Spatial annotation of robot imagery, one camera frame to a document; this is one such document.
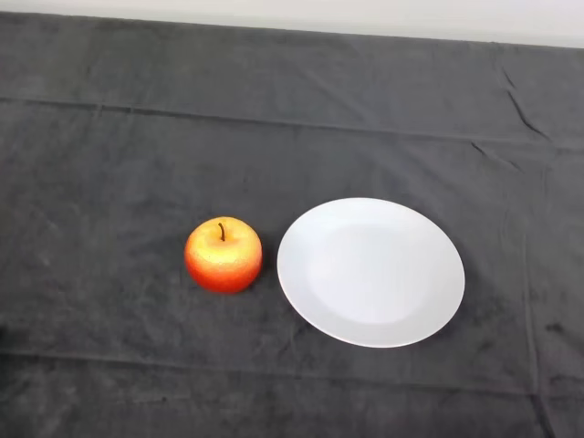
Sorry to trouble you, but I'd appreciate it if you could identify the red yellow apple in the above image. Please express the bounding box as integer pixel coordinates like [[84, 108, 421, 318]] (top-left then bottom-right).
[[183, 216, 264, 296]]

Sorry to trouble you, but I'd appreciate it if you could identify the white round plate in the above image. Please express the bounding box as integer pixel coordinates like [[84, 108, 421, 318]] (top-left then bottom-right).
[[276, 196, 466, 349]]

